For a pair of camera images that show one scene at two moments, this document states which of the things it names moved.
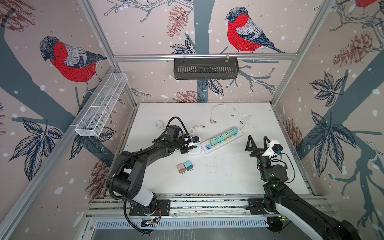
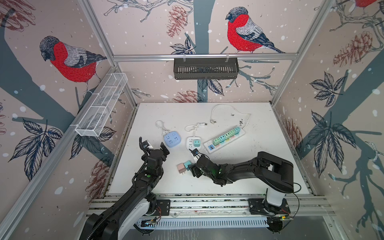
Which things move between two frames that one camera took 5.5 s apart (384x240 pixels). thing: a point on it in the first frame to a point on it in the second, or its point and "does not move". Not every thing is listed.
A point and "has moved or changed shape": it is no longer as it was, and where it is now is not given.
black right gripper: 259,153 to 196,170
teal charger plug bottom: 219,139 has moved or changed shape
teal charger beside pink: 188,165 does not move
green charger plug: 224,136 has moved or changed shape
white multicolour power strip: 234,133 has moved or changed shape
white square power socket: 194,147 does not move
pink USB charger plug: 181,168 does not move
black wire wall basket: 206,68 does not move
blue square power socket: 160,124 to 172,138
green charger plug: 213,141 has moved or changed shape
